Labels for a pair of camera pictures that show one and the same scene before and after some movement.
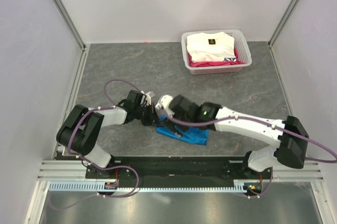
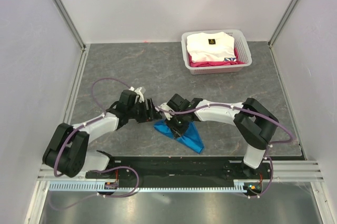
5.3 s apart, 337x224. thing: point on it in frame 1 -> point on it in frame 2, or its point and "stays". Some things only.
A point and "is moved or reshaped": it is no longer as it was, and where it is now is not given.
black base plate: [177, 171] stays
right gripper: [170, 125] stays
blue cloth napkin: [198, 135] is moved or reshaped
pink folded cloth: [209, 63] stays
